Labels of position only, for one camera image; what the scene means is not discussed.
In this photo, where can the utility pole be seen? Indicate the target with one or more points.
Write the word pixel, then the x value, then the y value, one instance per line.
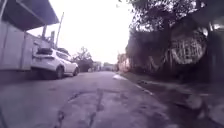
pixel 59 30

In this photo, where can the dirt roadside verge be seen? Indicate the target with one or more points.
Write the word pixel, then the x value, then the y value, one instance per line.
pixel 186 93

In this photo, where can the large dark tree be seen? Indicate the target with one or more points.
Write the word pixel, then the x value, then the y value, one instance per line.
pixel 160 20

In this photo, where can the grey asphalt road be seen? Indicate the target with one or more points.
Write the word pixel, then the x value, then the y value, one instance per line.
pixel 100 100

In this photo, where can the distant tree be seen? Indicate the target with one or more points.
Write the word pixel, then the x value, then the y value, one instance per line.
pixel 83 59

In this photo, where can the overgrown fence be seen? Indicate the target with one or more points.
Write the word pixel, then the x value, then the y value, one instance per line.
pixel 173 53

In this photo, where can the pale wall with canopy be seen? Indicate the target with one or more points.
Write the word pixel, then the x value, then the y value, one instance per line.
pixel 15 46

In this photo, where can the white car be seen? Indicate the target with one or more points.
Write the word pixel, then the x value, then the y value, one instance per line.
pixel 53 62

